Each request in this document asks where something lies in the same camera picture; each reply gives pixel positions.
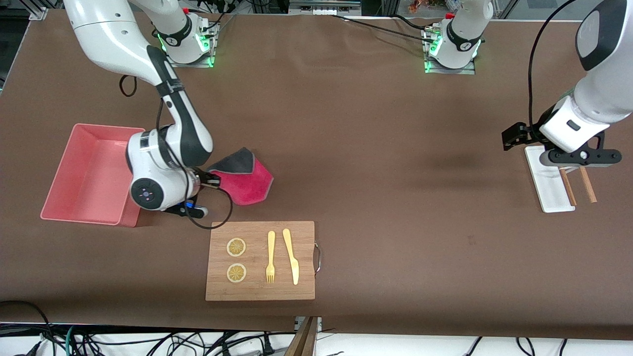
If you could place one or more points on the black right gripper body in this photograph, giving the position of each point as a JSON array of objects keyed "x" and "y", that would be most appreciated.
[{"x": 203, "y": 177}]

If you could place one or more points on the pink and grey cloth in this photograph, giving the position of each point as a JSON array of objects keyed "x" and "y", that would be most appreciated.
[{"x": 245, "y": 188}]

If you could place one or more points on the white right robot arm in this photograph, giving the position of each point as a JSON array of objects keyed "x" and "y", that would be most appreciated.
[{"x": 113, "y": 39}]

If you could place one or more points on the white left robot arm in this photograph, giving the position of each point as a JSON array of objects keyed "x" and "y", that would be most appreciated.
[{"x": 603, "y": 94}]

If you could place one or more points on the lemon slice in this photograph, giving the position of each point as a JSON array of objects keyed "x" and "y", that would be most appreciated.
[
  {"x": 236, "y": 247},
  {"x": 236, "y": 273}
]

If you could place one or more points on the yellow fork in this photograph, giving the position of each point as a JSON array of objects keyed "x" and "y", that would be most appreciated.
[{"x": 271, "y": 247}]

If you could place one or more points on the yellow knife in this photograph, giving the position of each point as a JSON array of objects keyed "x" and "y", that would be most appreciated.
[{"x": 292, "y": 257}]

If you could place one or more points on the wooden cutting board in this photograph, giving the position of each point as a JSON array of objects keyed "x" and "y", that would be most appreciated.
[{"x": 257, "y": 291}]

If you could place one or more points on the pink plastic bin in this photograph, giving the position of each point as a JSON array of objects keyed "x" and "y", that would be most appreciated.
[{"x": 84, "y": 173}]

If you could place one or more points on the wooden plank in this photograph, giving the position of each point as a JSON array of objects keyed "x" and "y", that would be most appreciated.
[{"x": 301, "y": 341}]

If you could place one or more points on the white rack base plate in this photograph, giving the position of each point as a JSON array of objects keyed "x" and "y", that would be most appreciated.
[{"x": 549, "y": 193}]

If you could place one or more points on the aluminium frame profile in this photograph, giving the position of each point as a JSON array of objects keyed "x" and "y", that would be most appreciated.
[
  {"x": 321, "y": 7},
  {"x": 38, "y": 12}
]

